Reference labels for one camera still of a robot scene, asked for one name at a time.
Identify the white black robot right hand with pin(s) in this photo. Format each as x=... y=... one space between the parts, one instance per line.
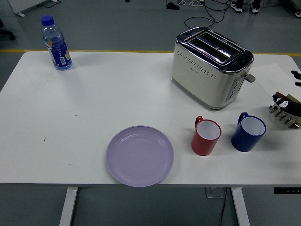
x=285 y=103

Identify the grey toaster lever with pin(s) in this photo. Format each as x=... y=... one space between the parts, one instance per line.
x=250 y=78

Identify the purple plate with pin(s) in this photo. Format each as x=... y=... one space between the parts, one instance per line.
x=140 y=156

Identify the metal toast rack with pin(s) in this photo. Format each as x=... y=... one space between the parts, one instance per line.
x=285 y=118

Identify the blue mug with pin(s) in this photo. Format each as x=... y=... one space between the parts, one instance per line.
x=243 y=141

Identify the black table control panel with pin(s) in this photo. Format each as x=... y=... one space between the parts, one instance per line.
x=287 y=191

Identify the cream chrome toaster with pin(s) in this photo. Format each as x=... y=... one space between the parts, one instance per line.
x=200 y=80

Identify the red mug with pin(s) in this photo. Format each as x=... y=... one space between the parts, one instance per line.
x=202 y=146

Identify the person's black white shoe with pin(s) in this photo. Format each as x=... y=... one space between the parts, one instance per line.
x=237 y=5
x=255 y=7

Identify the white table leg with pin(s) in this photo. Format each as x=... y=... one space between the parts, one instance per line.
x=241 y=207
x=68 y=207

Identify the blue cap water bottle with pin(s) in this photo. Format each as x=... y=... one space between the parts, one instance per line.
x=57 y=51

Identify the white furniture foot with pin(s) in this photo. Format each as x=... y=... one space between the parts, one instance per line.
x=21 y=7

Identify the black office chair base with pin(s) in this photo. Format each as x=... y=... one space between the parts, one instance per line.
x=8 y=34

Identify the clear under-table bracket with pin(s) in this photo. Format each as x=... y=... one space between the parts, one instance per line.
x=214 y=192

